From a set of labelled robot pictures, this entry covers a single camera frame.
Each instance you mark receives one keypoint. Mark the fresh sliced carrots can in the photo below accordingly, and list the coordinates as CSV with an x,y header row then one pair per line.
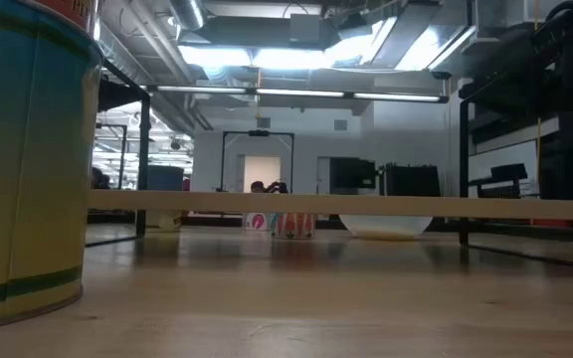
x,y
293,227

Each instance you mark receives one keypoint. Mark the short salmon can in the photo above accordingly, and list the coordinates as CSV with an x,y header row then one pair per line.
x,y
255,222

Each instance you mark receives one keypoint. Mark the yellow carrots can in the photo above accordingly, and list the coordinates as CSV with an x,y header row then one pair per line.
x,y
28,174

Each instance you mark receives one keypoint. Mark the orange labelled tall can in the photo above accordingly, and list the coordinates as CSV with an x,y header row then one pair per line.
x,y
67,12

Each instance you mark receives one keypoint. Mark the person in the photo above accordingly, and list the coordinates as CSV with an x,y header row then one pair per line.
x,y
257,187
100,179

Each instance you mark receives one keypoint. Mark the black monitor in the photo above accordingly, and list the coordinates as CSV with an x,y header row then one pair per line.
x,y
352,173

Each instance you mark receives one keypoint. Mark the LED light bar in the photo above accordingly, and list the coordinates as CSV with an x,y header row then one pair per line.
x,y
296,93

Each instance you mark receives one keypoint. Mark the translucent plastic bowl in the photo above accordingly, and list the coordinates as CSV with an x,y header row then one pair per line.
x,y
386,228

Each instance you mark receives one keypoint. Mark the black equipment case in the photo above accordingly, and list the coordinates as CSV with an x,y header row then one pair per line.
x,y
412,180

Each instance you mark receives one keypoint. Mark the wooden shelf with black frame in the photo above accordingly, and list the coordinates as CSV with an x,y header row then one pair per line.
x,y
316,205

